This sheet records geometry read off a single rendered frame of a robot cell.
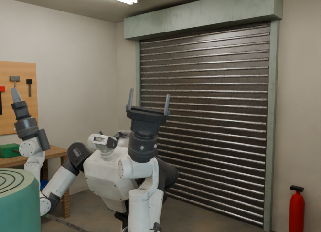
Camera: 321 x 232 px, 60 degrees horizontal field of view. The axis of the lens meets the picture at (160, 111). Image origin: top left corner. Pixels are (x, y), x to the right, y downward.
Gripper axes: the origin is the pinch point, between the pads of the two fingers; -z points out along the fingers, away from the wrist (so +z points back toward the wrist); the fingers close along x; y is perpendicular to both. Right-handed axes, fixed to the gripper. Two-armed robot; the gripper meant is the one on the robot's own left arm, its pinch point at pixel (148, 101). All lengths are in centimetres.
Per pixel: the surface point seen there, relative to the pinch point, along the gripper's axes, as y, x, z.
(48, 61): 302, 146, 64
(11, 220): -50, 15, 3
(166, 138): 291, -33, 148
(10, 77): 256, 174, 80
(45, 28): 312, 154, 22
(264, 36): 238, -114, -16
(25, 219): -48, 14, 4
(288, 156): 189, -157, 100
